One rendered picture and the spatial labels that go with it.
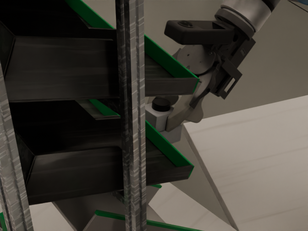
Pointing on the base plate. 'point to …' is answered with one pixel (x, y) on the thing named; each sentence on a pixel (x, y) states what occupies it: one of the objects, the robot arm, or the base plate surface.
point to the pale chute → (109, 213)
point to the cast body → (153, 115)
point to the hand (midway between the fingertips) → (158, 115)
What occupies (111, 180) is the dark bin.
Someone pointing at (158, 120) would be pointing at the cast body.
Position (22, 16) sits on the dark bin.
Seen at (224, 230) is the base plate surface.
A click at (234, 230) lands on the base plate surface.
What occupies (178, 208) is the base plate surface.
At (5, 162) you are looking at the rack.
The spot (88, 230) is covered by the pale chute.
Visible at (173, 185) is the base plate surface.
